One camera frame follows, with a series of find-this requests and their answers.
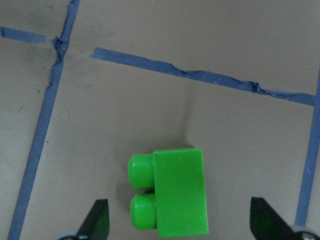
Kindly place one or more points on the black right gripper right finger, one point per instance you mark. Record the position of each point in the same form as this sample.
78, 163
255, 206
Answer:
266, 224

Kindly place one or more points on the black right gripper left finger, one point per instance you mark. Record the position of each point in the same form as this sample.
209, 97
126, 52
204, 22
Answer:
96, 225

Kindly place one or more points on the green toy block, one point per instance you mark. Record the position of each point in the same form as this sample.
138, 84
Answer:
177, 205

